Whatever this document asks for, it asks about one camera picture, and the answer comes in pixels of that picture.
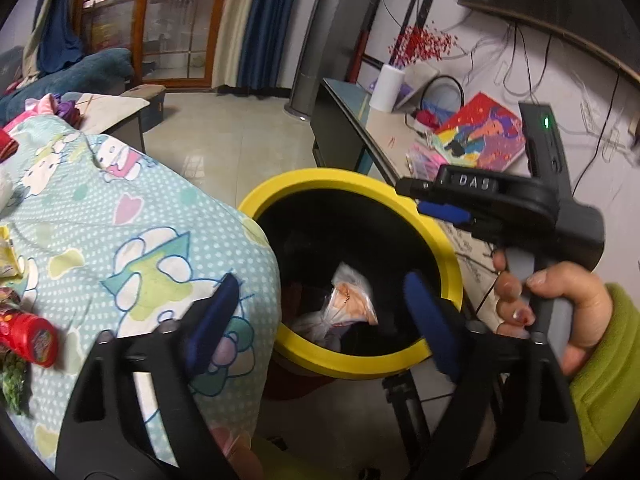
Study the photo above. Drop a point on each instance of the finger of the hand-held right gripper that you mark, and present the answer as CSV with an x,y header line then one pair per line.
x,y
415,187
445,212

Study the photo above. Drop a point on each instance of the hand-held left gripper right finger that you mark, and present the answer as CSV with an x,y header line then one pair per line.
x,y
430,320

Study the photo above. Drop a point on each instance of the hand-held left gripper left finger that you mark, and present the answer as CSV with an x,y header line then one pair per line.
x,y
215,320

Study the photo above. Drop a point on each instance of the black bin with yellow rim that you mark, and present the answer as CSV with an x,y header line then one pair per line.
x,y
325,177

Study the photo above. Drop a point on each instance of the person's right forearm green sleeve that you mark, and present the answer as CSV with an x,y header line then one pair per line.
x,y
610,390

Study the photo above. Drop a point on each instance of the person's right hand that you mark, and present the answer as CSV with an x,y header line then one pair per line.
x,y
590,305

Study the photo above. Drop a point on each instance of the pink box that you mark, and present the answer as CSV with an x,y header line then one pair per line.
x,y
425,160

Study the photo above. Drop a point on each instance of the clear plastic bag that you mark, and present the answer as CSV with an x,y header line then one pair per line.
x,y
345,300

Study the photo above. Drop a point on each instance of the colourful picture book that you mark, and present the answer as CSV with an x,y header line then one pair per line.
x,y
485,130

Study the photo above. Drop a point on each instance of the grey television cabinet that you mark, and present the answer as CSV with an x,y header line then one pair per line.
x,y
340,125

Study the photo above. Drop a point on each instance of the black tripod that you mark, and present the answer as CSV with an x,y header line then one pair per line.
x,y
407,420

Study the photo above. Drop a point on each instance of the white paper roll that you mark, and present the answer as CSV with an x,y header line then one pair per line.
x,y
386,87

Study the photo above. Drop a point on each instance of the printed cartoon cat blanket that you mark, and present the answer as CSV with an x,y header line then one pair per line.
x,y
150,210

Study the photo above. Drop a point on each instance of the red berry branches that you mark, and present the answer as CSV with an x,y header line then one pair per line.
x,y
420,42

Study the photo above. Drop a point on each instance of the grey tower air conditioner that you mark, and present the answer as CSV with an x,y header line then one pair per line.
x,y
325,35

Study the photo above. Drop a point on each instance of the red candy bottle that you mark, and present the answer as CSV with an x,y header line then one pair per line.
x,y
30,335

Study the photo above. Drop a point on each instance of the green snack packet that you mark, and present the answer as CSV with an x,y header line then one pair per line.
x,y
12,380

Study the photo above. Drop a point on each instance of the yellow snack packet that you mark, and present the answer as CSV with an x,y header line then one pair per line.
x,y
9,260

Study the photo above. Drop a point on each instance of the blue curtain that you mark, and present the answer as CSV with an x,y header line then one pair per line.
x,y
270,25

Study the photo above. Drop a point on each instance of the white top coffee table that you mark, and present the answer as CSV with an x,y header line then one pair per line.
x,y
115,110

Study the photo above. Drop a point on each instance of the beige curtain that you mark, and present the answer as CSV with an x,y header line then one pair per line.
x,y
230,25

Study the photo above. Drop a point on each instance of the wooden stick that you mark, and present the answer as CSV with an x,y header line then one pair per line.
x,y
85,105

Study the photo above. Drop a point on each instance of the purple cloth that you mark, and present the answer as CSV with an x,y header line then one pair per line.
x,y
69,110

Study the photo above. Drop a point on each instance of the red garment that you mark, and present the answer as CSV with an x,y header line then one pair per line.
x,y
6,145

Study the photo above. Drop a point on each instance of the pink cloth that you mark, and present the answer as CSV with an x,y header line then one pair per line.
x,y
42,105

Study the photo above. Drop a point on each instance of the blue plush blanket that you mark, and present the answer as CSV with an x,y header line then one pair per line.
x,y
75,75

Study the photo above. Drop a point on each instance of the wooden glass door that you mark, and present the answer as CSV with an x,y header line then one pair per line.
x,y
150,20

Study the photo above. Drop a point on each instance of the blue hanging cloth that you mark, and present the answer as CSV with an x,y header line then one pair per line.
x,y
60,25

